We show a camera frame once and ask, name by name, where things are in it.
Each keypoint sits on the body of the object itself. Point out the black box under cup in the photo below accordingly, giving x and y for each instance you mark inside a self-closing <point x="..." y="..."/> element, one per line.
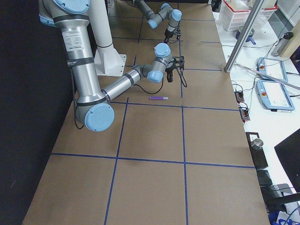
<point x="258" y="155"/>

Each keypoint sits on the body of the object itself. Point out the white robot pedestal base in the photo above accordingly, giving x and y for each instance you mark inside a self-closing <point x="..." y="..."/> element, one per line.
<point x="107" y="60"/>

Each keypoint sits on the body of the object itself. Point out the wrist black camera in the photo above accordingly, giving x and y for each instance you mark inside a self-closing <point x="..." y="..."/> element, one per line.
<point x="179" y="62"/>

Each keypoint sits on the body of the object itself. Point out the lower blue teach pendant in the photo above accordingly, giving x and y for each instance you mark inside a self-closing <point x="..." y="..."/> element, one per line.
<point x="274" y="96"/>

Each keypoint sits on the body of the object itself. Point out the blue teach pendant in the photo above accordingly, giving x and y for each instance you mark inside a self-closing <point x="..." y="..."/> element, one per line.
<point x="274" y="96"/>
<point x="272" y="67"/>

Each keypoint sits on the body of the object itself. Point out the lower black power strip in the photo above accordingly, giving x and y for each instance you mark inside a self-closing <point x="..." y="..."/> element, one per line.
<point x="244" y="113"/>

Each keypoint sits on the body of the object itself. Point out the black desk items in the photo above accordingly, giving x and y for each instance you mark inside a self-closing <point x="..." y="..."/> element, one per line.
<point x="275" y="196"/>

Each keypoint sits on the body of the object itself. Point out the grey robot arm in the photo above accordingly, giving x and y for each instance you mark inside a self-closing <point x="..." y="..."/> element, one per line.
<point x="92" y="107"/>
<point x="167" y="12"/>

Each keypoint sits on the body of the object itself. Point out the aluminium frame post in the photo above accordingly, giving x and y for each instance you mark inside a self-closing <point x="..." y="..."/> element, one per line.
<point x="244" y="34"/>

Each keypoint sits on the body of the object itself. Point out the grey water bottle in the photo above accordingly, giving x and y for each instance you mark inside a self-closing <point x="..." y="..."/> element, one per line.
<point x="282" y="43"/>

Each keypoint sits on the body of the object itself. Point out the upper black power strip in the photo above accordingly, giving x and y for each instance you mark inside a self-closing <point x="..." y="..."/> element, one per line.
<point x="239" y="96"/>

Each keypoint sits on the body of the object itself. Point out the purple marker pen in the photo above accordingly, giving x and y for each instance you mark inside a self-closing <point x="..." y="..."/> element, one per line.
<point x="158" y="98"/>

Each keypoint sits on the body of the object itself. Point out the red white plastic basket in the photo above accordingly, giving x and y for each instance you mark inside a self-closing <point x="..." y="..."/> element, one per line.
<point x="234" y="13"/>

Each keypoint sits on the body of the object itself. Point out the upper blue teach pendant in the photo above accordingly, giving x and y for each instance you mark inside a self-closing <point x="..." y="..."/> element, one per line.
<point x="272" y="67"/>

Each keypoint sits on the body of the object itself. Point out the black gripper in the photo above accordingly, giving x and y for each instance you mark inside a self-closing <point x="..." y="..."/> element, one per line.
<point x="168" y="71"/>
<point x="169" y="33"/>

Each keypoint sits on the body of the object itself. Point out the black monitor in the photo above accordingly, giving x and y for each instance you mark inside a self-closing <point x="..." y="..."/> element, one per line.
<point x="288" y="153"/>

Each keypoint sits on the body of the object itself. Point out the black power strip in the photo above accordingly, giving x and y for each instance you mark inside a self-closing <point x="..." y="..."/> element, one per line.
<point x="239" y="96"/>
<point x="244" y="113"/>

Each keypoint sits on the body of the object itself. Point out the steel cup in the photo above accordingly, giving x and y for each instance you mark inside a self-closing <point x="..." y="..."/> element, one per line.
<point x="256" y="144"/>

